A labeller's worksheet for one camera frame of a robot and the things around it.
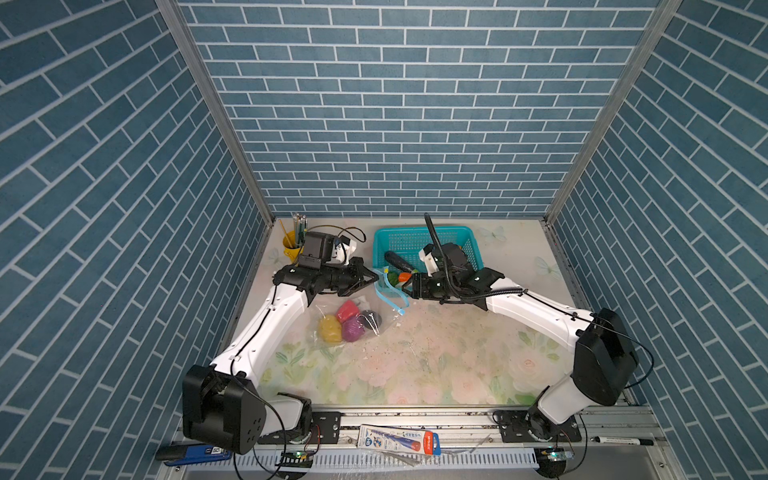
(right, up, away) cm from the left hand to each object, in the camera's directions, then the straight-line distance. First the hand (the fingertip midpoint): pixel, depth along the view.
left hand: (379, 276), depth 76 cm
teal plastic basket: (+7, +9, +32) cm, 34 cm away
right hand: (+7, -3, +6) cm, 9 cm away
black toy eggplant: (+4, +2, +28) cm, 28 cm away
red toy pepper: (-11, -12, +12) cm, 20 cm away
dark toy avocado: (-3, -13, +6) cm, 14 cm away
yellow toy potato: (-15, -17, +10) cm, 24 cm away
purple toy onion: (-8, -16, +8) cm, 20 cm away
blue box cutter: (-43, -39, -10) cm, 59 cm away
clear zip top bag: (0, -5, 0) cm, 5 cm away
